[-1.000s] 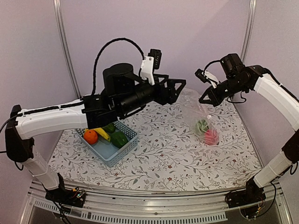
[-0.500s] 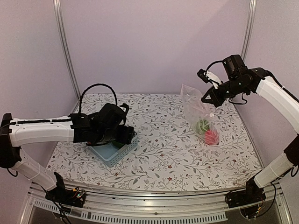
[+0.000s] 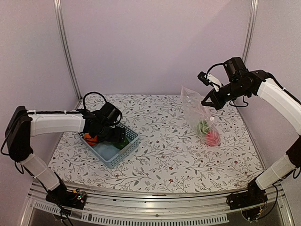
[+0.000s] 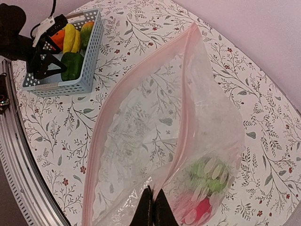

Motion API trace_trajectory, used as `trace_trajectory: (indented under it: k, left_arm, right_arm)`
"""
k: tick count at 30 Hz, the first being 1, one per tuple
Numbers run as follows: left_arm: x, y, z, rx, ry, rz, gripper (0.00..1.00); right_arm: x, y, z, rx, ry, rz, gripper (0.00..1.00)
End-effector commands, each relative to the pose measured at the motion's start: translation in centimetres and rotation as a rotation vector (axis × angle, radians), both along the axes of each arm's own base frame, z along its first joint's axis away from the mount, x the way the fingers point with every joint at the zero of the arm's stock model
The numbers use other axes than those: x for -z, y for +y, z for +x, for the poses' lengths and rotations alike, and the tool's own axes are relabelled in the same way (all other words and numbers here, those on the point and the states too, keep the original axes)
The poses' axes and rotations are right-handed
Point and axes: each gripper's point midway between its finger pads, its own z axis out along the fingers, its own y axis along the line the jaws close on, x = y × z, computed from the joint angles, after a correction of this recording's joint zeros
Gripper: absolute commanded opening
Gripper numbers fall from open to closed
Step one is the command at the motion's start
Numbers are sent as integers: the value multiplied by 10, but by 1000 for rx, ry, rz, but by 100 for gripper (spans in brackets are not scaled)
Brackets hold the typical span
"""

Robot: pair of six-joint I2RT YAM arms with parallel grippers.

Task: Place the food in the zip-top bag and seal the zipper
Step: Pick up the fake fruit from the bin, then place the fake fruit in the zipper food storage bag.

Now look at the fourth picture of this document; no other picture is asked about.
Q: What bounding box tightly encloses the front aluminium rail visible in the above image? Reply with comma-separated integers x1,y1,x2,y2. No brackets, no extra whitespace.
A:
0,58,70,226

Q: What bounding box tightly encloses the green toy bell pepper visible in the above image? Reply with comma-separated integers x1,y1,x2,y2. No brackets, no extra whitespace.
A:
61,52,84,81

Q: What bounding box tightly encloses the green toy watermelon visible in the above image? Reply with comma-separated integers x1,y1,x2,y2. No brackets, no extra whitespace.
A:
187,157,230,194

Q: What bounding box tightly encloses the floral table cloth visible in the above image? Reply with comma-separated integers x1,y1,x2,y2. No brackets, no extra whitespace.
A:
13,0,301,226

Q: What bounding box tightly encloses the yellow toy banana bunch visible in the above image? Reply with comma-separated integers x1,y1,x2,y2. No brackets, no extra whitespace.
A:
63,24,81,54

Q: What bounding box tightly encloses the red toy apple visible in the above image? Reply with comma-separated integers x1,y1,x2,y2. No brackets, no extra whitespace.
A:
182,197,212,225

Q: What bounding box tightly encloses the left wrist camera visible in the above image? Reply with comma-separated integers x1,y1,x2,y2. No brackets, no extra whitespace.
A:
30,14,68,48

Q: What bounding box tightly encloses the orange toy fruit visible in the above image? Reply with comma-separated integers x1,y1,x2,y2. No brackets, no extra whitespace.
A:
51,30,65,51

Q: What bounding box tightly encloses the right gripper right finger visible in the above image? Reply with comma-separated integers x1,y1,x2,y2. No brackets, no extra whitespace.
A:
154,189,179,226

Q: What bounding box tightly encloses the clear zip top bag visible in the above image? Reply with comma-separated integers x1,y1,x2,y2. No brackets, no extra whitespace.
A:
82,24,245,226

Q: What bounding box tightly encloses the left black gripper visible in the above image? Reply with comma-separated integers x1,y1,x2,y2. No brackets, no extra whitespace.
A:
0,4,67,80

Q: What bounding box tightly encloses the light blue plastic basket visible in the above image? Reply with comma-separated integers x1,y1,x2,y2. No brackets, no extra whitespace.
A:
22,8,103,97

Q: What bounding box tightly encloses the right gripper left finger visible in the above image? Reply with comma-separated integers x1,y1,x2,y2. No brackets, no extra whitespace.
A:
130,186,153,226

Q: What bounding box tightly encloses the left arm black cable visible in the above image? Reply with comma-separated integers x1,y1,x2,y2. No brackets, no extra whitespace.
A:
48,0,57,18

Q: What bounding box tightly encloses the green orange toy mango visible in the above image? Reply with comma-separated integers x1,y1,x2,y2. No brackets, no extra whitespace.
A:
80,21,94,50

